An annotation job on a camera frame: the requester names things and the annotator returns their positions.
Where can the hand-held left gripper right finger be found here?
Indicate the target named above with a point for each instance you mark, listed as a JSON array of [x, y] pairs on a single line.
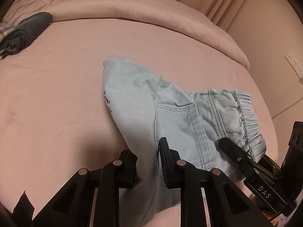
[[163, 157]]

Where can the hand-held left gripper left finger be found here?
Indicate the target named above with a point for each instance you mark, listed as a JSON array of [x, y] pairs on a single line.
[[129, 170]]

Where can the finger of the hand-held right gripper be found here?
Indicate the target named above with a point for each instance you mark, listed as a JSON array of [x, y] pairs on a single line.
[[233, 152]]

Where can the light blue strawberry pants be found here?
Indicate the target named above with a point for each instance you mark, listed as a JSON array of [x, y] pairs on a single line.
[[201, 123]]

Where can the pink bed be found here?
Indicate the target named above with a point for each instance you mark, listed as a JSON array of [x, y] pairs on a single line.
[[59, 99]]

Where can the beige curtain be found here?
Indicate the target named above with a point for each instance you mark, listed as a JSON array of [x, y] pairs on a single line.
[[220, 0]]

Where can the pink duvet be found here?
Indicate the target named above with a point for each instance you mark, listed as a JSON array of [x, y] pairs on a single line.
[[142, 4]]

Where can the dark grey folded clothing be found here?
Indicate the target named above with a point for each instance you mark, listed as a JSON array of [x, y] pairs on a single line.
[[28, 30]]

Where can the plaid cloth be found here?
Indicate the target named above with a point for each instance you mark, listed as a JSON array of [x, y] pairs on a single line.
[[4, 32]]

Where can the white wall socket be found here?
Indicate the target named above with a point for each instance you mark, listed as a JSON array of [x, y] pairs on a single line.
[[293, 61]]

